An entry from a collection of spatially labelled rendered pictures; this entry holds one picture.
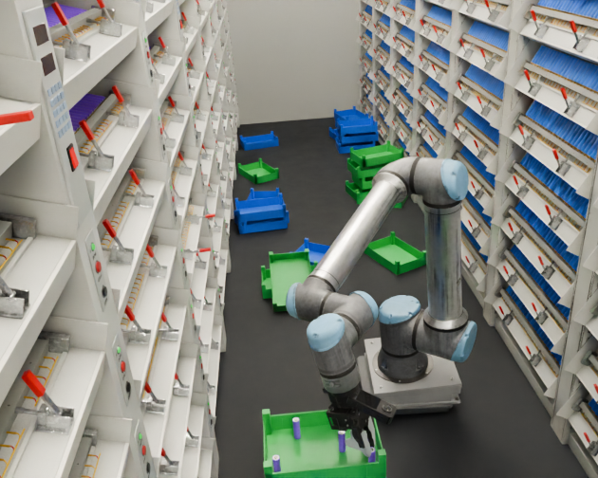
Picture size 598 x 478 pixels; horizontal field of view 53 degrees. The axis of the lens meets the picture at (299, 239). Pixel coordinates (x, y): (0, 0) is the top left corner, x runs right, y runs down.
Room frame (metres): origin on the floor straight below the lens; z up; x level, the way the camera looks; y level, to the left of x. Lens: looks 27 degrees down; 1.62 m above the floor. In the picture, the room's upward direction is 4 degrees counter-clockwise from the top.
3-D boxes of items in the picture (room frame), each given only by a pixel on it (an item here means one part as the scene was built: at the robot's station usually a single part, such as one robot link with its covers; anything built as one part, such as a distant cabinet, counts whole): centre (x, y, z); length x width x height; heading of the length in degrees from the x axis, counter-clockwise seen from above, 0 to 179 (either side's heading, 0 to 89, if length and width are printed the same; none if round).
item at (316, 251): (2.87, -0.12, 0.04); 0.30 x 0.20 x 0.08; 60
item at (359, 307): (1.23, -0.11, 0.77); 0.12 x 0.12 x 0.09; 54
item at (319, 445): (1.14, -0.02, 0.44); 0.30 x 0.20 x 0.08; 92
